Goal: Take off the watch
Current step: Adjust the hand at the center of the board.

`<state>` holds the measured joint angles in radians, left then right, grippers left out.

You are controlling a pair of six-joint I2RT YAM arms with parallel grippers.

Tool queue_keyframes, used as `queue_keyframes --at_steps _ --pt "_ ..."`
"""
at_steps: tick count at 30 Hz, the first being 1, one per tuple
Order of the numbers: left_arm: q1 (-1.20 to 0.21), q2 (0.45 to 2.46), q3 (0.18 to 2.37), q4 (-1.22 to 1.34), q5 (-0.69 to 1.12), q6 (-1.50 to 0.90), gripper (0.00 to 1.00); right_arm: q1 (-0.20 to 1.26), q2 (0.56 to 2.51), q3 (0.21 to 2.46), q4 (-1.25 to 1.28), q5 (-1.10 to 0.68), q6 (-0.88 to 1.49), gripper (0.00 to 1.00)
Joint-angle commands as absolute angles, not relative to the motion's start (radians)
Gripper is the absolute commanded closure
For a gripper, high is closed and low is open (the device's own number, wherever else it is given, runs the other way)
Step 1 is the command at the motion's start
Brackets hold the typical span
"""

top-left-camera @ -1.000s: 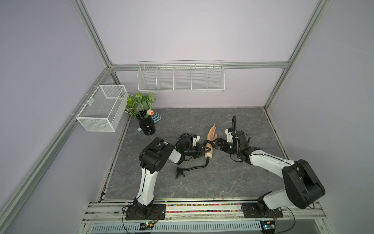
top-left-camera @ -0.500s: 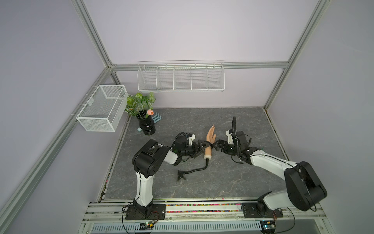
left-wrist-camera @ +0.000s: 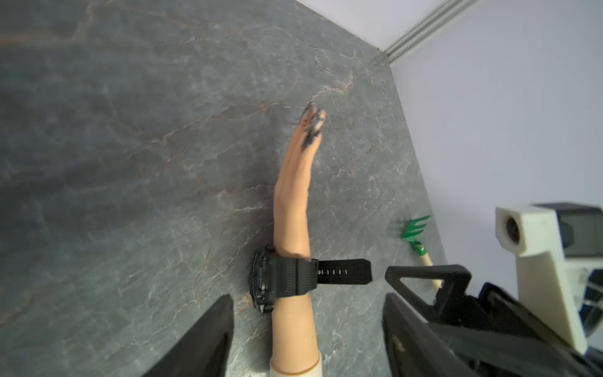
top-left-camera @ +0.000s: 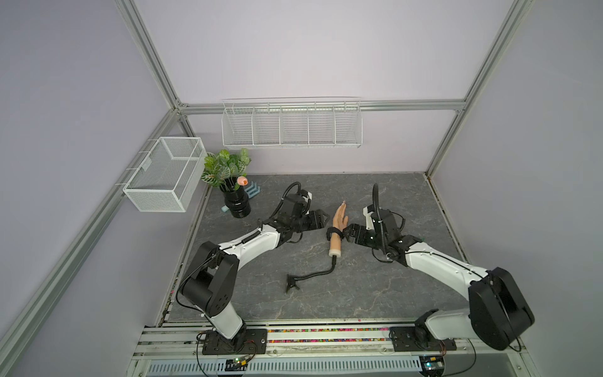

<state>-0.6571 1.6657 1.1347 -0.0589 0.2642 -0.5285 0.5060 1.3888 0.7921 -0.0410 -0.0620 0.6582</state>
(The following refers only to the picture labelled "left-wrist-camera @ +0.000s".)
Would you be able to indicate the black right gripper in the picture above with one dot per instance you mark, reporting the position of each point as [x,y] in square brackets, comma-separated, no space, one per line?
[518,311]

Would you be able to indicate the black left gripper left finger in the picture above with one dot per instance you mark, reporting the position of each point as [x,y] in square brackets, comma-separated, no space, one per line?
[204,349]

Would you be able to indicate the black digital wrist watch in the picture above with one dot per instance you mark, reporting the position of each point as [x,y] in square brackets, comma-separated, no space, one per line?
[273,277]

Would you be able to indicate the green toy rake wooden handle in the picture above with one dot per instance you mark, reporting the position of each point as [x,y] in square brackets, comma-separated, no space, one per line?
[410,235]

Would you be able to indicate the mannequin hand with painted nails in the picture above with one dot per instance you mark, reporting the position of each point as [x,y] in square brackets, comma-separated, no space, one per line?
[295,346]

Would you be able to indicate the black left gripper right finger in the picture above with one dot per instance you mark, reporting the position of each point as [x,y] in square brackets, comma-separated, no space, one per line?
[412,348]

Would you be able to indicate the aluminium frame corner post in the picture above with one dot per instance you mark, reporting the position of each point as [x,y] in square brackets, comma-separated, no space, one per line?
[436,21]

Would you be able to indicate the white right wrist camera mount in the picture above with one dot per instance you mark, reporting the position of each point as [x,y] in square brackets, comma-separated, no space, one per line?
[558,253]

